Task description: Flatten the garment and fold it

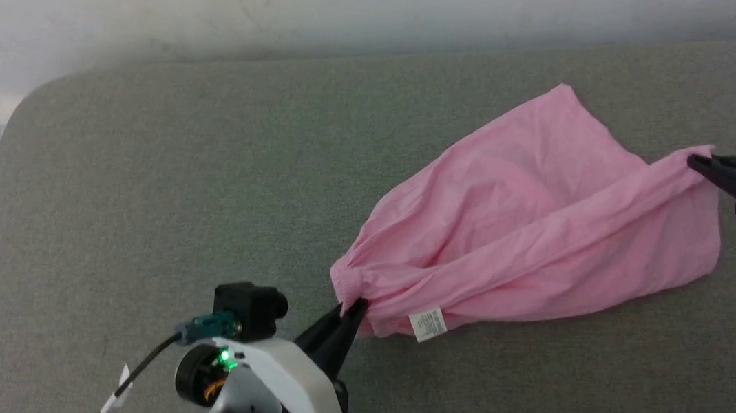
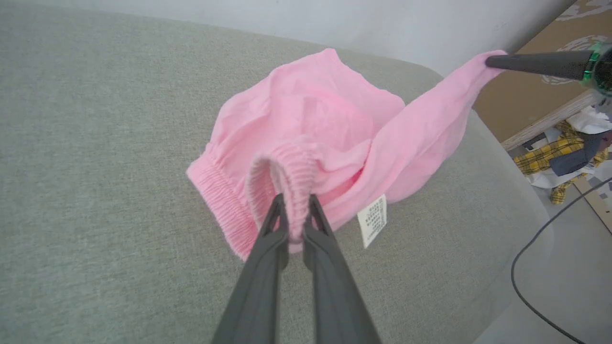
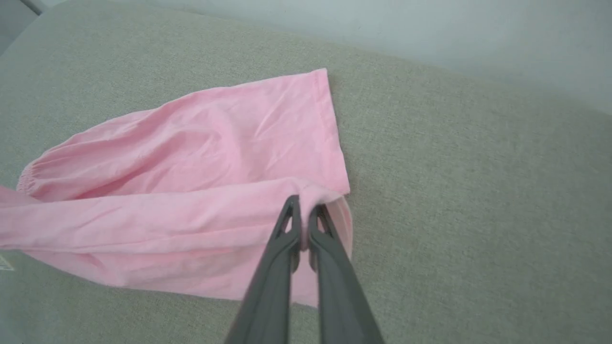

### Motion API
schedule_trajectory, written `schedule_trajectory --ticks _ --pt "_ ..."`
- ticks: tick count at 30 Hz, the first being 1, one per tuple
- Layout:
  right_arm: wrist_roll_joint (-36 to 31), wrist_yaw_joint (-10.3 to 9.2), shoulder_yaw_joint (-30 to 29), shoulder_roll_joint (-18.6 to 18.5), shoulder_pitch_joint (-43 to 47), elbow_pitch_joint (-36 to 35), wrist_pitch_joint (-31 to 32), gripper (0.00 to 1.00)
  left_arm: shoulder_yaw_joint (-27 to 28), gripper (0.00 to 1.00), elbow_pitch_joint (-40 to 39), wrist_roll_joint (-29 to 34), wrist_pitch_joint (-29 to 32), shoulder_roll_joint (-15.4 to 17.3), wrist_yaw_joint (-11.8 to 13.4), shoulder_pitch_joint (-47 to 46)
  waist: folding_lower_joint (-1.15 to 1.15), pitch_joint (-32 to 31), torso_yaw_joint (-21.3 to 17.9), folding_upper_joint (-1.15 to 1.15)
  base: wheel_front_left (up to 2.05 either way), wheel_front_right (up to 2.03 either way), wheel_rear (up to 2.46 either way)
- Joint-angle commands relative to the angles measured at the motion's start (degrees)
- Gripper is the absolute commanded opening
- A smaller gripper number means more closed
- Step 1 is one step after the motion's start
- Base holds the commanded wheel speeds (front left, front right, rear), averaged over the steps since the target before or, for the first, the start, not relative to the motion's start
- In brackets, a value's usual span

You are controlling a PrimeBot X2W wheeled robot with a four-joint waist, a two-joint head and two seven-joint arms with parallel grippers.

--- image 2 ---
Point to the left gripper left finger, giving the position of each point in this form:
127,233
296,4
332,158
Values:
260,286

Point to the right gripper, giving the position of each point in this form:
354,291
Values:
601,71

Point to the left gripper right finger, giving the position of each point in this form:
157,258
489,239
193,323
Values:
332,286

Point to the pink garment with white label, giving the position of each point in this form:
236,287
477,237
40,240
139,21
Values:
311,119

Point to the brown printed cardboard box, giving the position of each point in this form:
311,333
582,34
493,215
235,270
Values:
526,95

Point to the white crumpled cloth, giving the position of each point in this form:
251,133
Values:
590,122

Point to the yellow plaid cloth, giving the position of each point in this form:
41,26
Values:
545,155

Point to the dark blue cloth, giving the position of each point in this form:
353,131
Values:
573,160

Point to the grey fabric sofa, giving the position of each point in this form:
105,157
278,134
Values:
95,167

